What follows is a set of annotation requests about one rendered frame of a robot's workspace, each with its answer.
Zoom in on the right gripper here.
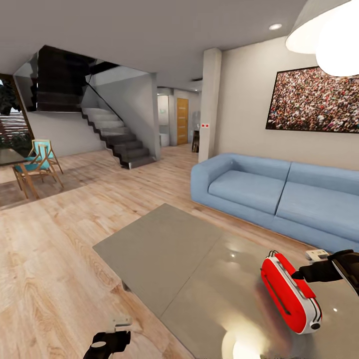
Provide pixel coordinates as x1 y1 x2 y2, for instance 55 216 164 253
291 260 339 283

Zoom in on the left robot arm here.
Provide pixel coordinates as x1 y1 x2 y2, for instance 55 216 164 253
84 316 133 359

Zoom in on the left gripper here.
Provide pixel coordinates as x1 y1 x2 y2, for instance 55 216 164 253
94 331 131 353

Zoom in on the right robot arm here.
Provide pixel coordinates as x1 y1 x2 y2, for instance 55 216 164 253
291 249 359 297

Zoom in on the radio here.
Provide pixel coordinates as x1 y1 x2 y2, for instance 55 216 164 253
261 252 322 334

